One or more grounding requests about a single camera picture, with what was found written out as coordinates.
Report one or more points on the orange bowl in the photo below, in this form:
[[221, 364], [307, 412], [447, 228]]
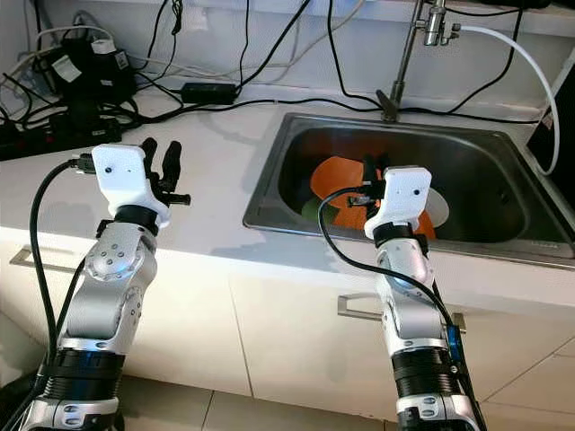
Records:
[[337, 180]]

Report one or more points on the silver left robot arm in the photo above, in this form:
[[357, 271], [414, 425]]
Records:
[[108, 287]]

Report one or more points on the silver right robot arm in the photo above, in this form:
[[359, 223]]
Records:
[[409, 305]]

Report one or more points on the green plate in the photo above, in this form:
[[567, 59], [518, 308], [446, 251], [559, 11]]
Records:
[[311, 212]]

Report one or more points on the grey bowl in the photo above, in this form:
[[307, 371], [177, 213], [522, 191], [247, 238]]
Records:
[[438, 206]]

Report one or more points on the black power adapter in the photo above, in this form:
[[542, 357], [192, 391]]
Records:
[[207, 92]]

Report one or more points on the black power strip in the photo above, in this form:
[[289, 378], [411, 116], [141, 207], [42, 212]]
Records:
[[58, 139]]

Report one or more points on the black charger with white labels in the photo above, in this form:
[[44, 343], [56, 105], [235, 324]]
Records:
[[94, 74]]

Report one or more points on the metal faucet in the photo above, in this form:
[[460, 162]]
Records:
[[406, 58]]

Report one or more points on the stainless steel sink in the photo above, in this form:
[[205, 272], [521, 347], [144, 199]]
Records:
[[494, 171]]

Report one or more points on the black water dispenser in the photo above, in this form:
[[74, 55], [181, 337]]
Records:
[[559, 135]]

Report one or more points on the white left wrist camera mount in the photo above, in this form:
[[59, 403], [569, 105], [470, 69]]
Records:
[[126, 180]]

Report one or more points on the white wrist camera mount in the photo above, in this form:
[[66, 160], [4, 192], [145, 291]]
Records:
[[126, 180], [404, 197]]

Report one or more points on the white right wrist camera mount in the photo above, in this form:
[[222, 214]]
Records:
[[404, 197]]

